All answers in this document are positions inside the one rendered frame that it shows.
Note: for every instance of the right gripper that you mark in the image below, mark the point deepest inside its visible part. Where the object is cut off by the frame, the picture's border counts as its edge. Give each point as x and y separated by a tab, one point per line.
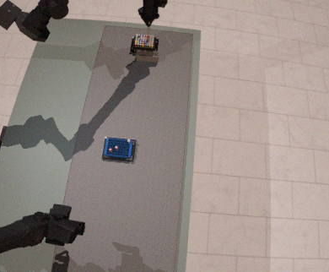
61	210

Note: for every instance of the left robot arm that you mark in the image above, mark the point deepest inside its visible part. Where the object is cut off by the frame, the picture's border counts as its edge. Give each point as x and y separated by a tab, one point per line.
58	9

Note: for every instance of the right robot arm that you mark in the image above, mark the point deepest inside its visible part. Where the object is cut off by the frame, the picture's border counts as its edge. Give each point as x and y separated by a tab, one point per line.
31	229

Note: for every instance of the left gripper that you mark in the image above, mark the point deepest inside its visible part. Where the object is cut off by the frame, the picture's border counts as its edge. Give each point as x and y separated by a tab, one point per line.
147	15

